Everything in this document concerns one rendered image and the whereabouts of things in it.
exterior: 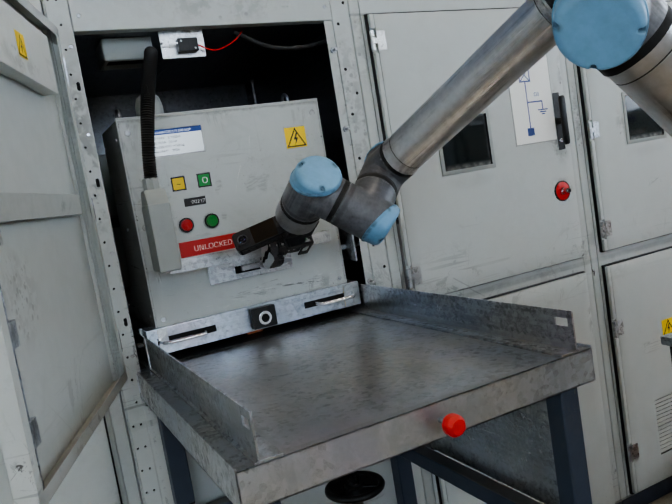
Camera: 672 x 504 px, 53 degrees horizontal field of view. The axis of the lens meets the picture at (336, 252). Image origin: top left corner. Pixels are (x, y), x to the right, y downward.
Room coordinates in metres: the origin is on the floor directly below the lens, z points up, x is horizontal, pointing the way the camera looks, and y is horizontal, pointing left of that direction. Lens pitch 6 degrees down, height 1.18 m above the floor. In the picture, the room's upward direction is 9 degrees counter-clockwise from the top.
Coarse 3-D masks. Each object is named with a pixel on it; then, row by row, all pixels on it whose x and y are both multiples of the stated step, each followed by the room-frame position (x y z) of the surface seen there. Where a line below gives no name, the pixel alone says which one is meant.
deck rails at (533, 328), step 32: (384, 288) 1.59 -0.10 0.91; (416, 320) 1.46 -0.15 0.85; (448, 320) 1.37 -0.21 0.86; (480, 320) 1.27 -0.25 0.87; (512, 320) 1.19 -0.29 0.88; (544, 320) 1.11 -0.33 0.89; (160, 352) 1.30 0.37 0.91; (544, 352) 1.08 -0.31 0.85; (192, 384) 1.09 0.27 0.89; (224, 416) 0.93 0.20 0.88; (256, 448) 0.82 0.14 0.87
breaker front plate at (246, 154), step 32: (128, 128) 1.49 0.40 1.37; (160, 128) 1.52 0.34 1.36; (224, 128) 1.59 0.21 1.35; (256, 128) 1.62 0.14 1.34; (320, 128) 1.69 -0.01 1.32; (128, 160) 1.49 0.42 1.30; (160, 160) 1.52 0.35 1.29; (192, 160) 1.55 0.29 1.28; (224, 160) 1.58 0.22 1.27; (256, 160) 1.62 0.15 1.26; (288, 160) 1.65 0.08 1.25; (192, 192) 1.54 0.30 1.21; (224, 192) 1.58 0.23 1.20; (256, 192) 1.61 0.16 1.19; (224, 224) 1.57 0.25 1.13; (320, 224) 1.68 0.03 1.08; (192, 256) 1.53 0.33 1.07; (288, 256) 1.63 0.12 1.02; (320, 256) 1.67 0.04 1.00; (160, 288) 1.49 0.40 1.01; (192, 288) 1.53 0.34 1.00; (224, 288) 1.56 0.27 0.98; (256, 288) 1.59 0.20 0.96; (288, 288) 1.63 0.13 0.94; (320, 288) 1.66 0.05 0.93; (160, 320) 1.49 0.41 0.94
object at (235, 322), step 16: (336, 288) 1.67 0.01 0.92; (352, 288) 1.69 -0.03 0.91; (256, 304) 1.58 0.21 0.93; (288, 304) 1.61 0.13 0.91; (304, 304) 1.63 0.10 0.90; (336, 304) 1.67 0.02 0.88; (192, 320) 1.51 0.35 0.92; (208, 320) 1.52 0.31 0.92; (224, 320) 1.54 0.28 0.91; (240, 320) 1.56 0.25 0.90; (288, 320) 1.61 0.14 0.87; (144, 336) 1.49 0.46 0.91; (176, 336) 1.49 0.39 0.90; (208, 336) 1.52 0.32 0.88; (224, 336) 1.54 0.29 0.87
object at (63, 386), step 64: (0, 0) 1.06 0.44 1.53; (0, 64) 1.02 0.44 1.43; (64, 64) 1.41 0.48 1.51; (0, 128) 1.02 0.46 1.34; (0, 192) 0.96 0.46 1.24; (64, 192) 1.31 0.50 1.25; (0, 256) 0.91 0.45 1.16; (64, 256) 1.22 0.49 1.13; (0, 320) 0.79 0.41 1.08; (64, 320) 1.14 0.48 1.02; (0, 384) 0.79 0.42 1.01; (64, 384) 1.07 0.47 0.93; (64, 448) 1.00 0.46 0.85
